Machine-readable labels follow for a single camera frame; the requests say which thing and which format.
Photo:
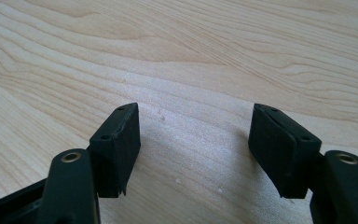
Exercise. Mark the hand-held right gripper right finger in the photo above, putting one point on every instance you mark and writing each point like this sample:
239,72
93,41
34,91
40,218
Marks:
279,155

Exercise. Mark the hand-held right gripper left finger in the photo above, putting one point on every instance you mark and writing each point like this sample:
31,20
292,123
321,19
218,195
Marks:
116,155

